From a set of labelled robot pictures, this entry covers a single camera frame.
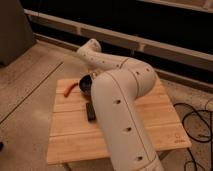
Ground wooden table board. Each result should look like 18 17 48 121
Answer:
47 78 191 164

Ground orange carrot toy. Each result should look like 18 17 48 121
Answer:
63 82 78 98

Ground black remote control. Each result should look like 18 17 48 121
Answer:
86 102 96 122

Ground grey cabinet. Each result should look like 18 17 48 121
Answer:
0 0 36 66

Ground black floor cables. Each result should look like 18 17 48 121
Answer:
172 99 213 171

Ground dark ceramic bowl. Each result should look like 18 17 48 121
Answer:
79 75 93 96

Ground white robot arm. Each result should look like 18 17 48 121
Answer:
77 39 164 171

